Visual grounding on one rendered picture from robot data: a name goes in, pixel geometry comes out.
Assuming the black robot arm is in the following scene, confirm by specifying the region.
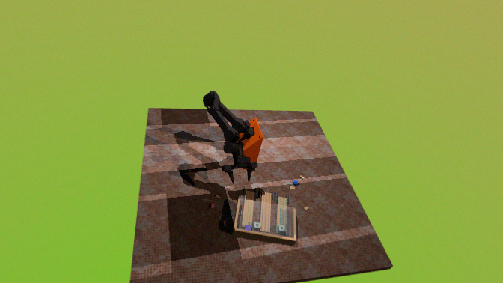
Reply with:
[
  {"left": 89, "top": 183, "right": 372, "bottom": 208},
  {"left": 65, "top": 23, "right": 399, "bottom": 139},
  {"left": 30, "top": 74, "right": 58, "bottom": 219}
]
[{"left": 203, "top": 91, "right": 255, "bottom": 168}]

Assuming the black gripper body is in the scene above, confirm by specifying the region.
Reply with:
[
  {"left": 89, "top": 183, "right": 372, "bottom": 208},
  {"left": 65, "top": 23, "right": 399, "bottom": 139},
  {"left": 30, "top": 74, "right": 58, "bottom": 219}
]
[{"left": 222, "top": 153, "right": 257, "bottom": 171}]

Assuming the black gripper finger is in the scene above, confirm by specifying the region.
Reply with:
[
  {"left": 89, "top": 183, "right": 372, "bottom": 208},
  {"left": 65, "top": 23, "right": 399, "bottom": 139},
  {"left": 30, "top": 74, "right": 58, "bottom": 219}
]
[
  {"left": 226, "top": 171, "right": 234, "bottom": 184},
  {"left": 247, "top": 168, "right": 254, "bottom": 182}
]

